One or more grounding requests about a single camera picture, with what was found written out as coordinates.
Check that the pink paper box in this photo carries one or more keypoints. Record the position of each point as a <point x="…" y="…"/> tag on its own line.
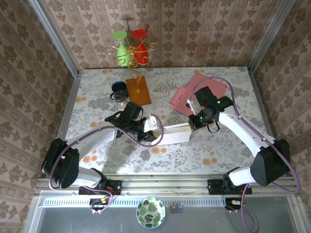
<point x="209" y="85"/>

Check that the white paper box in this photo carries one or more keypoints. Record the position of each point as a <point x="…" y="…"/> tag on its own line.
<point x="175" y="136"/>

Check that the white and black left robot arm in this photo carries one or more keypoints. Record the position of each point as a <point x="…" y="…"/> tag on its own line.
<point x="97" y="137"/>

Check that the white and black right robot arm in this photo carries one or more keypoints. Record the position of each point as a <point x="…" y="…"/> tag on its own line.
<point x="243" y="128"/>

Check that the clear stemmed glass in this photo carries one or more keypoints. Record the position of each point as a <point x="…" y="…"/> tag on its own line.
<point x="119" y="97"/>

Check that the dark blue cup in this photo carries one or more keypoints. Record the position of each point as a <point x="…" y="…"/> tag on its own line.
<point x="119" y="86"/>

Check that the red wine glass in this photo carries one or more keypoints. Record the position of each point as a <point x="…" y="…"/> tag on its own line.
<point x="141" y="54"/>

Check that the green wine glass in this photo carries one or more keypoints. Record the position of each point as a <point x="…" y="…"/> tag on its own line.
<point x="122" y="54"/>

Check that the small grey clip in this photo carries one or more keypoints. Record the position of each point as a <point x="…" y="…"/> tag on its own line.
<point x="173" y="207"/>

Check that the small blue clip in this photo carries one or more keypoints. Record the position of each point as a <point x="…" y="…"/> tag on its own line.
<point x="179" y="207"/>

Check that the green leaf pattern bowl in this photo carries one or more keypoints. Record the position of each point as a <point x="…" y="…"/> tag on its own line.
<point x="150" y="212"/>

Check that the black left power connector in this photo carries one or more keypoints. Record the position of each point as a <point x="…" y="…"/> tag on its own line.
<point x="97" y="202"/>

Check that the black power connector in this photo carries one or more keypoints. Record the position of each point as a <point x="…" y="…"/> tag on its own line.
<point x="97" y="202"/>
<point x="230" y="202"/>

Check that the black right power connector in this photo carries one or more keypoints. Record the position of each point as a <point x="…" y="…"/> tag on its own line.
<point x="230" y="202"/>

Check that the long aluminium mounting rail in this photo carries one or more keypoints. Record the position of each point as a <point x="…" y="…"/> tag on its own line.
<point x="165" y="185"/>

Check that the aluminium table side rail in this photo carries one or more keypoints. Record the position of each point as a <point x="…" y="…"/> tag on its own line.
<point x="260" y="97"/>
<point x="68" y="109"/>

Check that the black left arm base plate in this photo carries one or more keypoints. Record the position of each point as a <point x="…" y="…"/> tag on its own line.
<point x="116" y="187"/>

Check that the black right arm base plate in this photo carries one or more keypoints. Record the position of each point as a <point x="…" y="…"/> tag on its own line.
<point x="213" y="187"/>

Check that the aluminium frame post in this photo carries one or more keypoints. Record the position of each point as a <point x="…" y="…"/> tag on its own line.
<point x="269" y="36"/>
<point x="57" y="38"/>

